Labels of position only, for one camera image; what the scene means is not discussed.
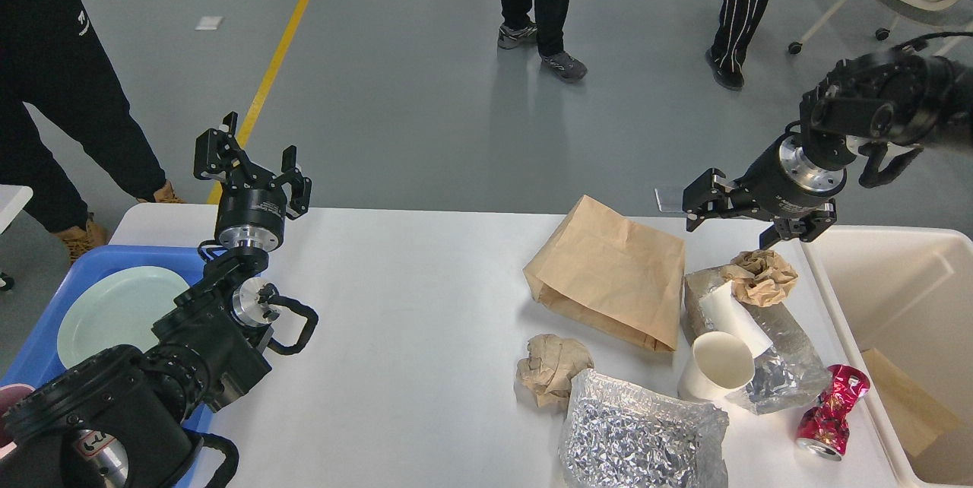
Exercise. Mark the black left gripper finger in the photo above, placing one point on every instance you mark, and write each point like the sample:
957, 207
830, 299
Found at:
219, 157
293, 185

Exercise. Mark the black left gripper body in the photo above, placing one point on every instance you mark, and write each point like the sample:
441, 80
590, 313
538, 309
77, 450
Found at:
250, 217

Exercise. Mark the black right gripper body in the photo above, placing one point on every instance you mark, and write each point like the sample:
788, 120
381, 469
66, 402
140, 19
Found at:
784, 182

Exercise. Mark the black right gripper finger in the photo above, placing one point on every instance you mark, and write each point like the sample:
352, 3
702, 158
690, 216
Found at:
712, 195
806, 228

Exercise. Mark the brown paper bag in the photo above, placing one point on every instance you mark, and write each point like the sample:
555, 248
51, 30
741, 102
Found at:
612, 274

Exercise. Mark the light green plate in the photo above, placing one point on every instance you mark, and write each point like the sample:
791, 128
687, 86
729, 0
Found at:
120, 309

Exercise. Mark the red snack wrapper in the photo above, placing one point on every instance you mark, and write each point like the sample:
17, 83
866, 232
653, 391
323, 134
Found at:
823, 430

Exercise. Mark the brown paper ball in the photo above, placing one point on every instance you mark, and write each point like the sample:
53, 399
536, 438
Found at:
550, 367

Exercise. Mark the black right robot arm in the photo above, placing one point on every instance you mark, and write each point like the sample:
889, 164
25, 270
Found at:
887, 107

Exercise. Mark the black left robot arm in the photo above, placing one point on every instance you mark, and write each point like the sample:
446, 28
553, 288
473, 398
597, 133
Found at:
252, 316

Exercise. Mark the crumpled paper ball right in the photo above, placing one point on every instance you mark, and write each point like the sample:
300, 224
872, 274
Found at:
760, 278

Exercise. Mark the lying white paper cup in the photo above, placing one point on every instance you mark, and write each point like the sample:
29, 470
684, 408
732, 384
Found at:
722, 312

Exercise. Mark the white plastic bin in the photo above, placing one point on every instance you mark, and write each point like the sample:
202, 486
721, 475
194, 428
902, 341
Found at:
907, 293

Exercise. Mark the blue plastic tray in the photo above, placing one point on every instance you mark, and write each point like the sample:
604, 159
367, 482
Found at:
68, 290

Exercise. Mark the silver foil bubble bag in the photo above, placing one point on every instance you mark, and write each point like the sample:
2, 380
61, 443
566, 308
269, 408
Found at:
618, 434

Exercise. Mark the pink mug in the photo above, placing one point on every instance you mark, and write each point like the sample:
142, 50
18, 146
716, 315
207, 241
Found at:
11, 395

